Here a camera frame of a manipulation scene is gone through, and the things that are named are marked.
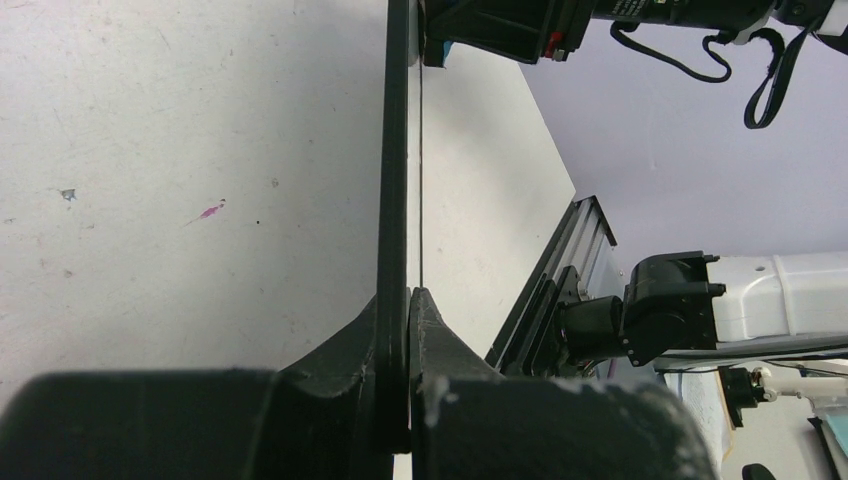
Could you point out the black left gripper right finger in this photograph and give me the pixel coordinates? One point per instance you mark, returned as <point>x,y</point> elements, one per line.
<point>451,390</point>

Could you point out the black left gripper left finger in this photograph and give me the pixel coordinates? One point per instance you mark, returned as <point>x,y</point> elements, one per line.
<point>318,422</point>

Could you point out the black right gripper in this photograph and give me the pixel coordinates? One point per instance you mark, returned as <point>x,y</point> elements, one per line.
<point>525,31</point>

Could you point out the black framed small whiteboard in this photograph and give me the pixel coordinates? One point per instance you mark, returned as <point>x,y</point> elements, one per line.
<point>396,264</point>

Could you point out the blue whiteboard eraser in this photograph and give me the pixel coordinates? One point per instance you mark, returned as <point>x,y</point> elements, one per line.
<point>435,52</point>

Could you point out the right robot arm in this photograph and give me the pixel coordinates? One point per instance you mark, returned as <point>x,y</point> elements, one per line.
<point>764,324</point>

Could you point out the aluminium frame rail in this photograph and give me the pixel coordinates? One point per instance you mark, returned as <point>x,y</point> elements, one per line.
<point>577,265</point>

